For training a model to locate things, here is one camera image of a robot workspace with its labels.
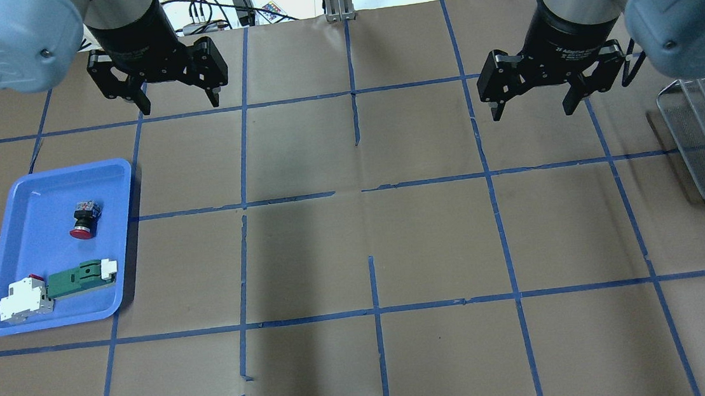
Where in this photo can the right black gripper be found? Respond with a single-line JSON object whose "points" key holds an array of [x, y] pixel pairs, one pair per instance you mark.
{"points": [[568, 35]]}

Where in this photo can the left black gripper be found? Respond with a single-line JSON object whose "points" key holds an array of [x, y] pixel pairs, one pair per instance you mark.
{"points": [[133, 43]]}

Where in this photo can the red push button switch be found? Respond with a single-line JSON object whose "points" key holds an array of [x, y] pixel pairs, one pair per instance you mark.
{"points": [[86, 215]]}

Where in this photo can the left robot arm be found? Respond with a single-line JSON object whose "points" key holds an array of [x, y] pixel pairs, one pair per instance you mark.
{"points": [[39, 38]]}

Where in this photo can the white power strip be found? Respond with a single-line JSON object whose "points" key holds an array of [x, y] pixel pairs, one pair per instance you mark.
{"points": [[204, 27]]}

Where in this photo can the blue plastic tray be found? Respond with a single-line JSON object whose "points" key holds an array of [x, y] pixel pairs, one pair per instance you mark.
{"points": [[35, 239]]}

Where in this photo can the green terminal block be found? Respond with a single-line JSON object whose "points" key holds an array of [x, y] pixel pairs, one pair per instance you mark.
{"points": [[87, 276]]}

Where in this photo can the white circuit breaker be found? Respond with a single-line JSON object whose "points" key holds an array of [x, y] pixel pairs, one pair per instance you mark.
{"points": [[24, 299]]}

